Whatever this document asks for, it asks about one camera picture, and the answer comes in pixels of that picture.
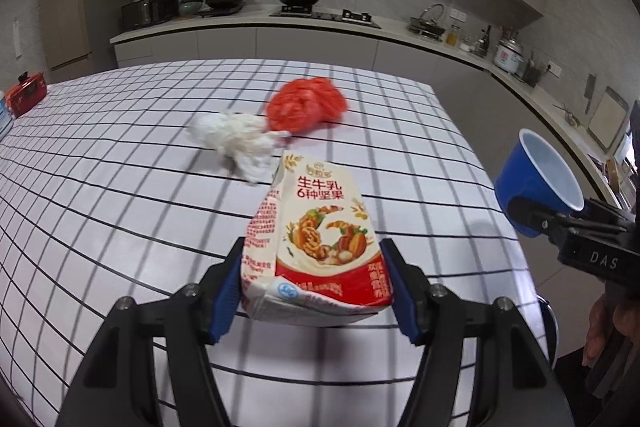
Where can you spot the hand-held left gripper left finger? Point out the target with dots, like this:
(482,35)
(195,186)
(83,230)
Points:
(227,302)

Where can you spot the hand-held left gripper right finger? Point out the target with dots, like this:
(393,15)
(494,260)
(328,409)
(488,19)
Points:
(402,302)

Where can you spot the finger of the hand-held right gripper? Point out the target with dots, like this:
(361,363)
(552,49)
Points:
(605,212)
(535,214)

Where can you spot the blue plastic cup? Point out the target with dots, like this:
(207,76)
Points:
(520,177)

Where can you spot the red and white milk carton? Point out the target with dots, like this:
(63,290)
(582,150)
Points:
(320,227)

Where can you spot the person's right hand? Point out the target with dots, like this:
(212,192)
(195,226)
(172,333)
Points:
(600,332)

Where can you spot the pale cutting board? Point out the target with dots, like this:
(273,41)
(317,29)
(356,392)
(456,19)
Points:
(607,119)

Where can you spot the kitchen cleaver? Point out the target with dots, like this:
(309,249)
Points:
(590,94)

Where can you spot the dark utensil holder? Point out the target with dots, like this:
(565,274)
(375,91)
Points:
(534,77)

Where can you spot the white rice cooker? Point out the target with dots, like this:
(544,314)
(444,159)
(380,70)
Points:
(509,54)

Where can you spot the dark glass bottle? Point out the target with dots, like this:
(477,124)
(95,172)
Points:
(484,46)

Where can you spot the white checked tablecloth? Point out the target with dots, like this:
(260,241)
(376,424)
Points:
(125,157)

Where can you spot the yellow liquid bottle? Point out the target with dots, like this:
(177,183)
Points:
(452,39)

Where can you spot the red plastic bag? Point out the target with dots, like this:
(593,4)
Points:
(305,104)

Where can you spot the metal kettle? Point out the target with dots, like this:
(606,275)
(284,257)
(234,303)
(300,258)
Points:
(430,27)

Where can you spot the kitchen counter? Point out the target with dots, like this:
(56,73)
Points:
(250,39)

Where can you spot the red electric cooker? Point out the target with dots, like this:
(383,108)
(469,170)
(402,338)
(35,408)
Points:
(27,94)

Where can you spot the black gas stove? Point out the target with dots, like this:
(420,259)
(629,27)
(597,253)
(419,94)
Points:
(325,14)

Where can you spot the green ceramic jar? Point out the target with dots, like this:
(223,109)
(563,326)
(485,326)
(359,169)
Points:
(189,4)

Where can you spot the black toaster oven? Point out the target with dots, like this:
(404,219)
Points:
(150,10)

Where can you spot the beige refrigerator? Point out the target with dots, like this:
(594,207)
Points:
(67,12)

